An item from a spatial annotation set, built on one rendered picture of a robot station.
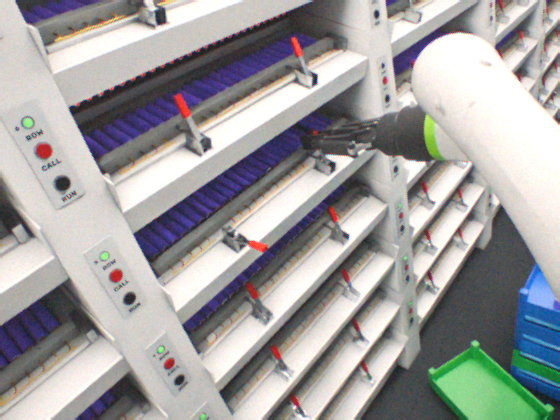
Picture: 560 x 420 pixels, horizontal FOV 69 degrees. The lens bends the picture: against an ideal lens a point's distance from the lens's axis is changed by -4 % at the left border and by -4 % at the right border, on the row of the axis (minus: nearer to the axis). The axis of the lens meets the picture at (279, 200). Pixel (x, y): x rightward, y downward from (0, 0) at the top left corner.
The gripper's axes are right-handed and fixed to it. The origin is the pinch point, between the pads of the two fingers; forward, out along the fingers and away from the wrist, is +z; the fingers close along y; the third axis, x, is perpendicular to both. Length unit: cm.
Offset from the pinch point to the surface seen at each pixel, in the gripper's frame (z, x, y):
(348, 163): -1.1, -8.2, 5.0
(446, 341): 8, -97, 35
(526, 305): -23, -66, 30
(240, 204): 4.0, -2.7, -20.5
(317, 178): 0.7, -7.1, -3.3
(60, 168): -6, 19, -46
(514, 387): -17, -99, 27
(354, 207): 6.9, -23.7, 10.7
